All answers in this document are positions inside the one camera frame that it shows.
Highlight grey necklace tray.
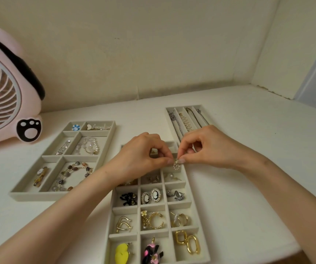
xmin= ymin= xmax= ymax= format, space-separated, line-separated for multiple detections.
xmin=165 ymin=104 xmax=213 ymax=145

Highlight silver necklace pink charm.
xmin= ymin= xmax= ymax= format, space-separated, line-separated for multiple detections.
xmin=197 ymin=108 xmax=209 ymax=125

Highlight brown cord necklace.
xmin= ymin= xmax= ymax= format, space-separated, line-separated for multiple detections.
xmin=187 ymin=107 xmax=205 ymax=128

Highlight gold round-faced ring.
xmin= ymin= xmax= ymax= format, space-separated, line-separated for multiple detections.
xmin=34 ymin=166 xmax=49 ymax=188

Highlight grey earring grid tray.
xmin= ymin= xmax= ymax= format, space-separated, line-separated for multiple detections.
xmin=102 ymin=141 xmax=211 ymax=264

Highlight silver chain necklace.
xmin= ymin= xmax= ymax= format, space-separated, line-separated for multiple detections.
xmin=168 ymin=111 xmax=182 ymax=140

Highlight brown stone bead bracelet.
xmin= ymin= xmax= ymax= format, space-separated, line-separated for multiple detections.
xmin=50 ymin=161 xmax=94 ymax=192

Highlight yellow enamel earring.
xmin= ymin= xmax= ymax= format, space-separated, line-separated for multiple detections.
xmin=119 ymin=242 xmax=134 ymax=256
xmin=115 ymin=244 xmax=131 ymax=264

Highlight small pearl bead necklace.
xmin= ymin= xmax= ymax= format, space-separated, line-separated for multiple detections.
xmin=179 ymin=112 xmax=194 ymax=132

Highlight white table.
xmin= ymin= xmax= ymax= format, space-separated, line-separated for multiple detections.
xmin=0 ymin=84 xmax=316 ymax=264

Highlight shiny wide hoop earring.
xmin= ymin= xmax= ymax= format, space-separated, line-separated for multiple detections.
xmin=171 ymin=212 xmax=192 ymax=228

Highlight gold oval hoop earring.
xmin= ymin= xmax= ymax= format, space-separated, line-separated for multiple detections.
xmin=174 ymin=230 xmax=188 ymax=245
xmin=186 ymin=235 xmax=202 ymax=256

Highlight person's left hand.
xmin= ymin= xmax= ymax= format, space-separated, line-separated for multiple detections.
xmin=102 ymin=132 xmax=175 ymax=187

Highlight black bow earrings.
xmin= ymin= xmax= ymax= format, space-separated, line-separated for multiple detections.
xmin=119 ymin=192 xmax=138 ymax=206

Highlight person's right forearm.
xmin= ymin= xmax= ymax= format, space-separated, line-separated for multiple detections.
xmin=246 ymin=158 xmax=316 ymax=264

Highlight person's left forearm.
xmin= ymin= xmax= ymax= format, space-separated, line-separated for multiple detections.
xmin=0 ymin=167 xmax=119 ymax=264

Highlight white pearl bead bracelet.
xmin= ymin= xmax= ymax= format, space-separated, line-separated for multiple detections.
xmin=74 ymin=136 xmax=100 ymax=156

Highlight person's right hand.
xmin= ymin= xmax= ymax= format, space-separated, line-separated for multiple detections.
xmin=176 ymin=125 xmax=270 ymax=172

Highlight pink black bow earring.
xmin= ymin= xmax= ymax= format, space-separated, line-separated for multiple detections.
xmin=142 ymin=238 xmax=165 ymax=264

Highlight gold heart hoop earring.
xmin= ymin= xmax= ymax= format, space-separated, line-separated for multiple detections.
xmin=116 ymin=216 xmax=134 ymax=234

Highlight gold chunky hoop earring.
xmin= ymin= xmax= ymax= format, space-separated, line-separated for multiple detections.
xmin=148 ymin=212 xmax=165 ymax=230

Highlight pink animal-shaped desk fan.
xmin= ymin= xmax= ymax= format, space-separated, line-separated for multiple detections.
xmin=0 ymin=22 xmax=46 ymax=147

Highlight grey bracelet tray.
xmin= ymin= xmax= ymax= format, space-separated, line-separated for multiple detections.
xmin=8 ymin=120 xmax=116 ymax=202

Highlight silver snake earring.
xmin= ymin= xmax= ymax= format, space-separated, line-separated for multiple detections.
xmin=166 ymin=189 xmax=186 ymax=202

